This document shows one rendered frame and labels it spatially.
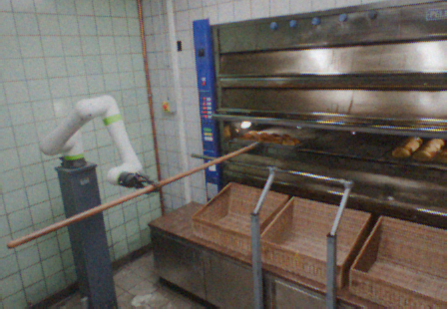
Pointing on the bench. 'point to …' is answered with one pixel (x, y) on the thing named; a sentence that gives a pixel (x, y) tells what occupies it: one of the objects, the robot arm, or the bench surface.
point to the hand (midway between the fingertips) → (153, 186)
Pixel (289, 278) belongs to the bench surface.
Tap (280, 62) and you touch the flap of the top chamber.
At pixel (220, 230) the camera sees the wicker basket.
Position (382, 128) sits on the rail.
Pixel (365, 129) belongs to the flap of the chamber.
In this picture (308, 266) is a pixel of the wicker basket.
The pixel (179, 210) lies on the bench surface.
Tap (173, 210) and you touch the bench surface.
